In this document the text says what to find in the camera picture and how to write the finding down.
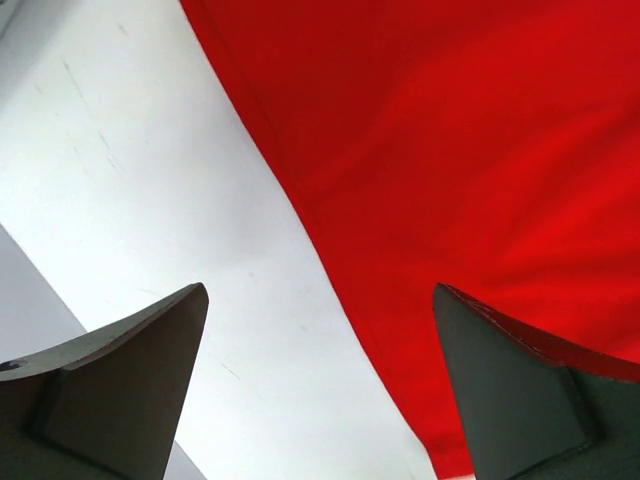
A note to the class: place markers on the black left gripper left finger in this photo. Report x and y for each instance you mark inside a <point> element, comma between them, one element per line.
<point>104,405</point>

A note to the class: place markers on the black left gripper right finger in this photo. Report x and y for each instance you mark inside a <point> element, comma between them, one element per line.
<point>534,405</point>

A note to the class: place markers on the red t shirt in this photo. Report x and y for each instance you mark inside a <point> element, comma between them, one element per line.
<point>490,145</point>

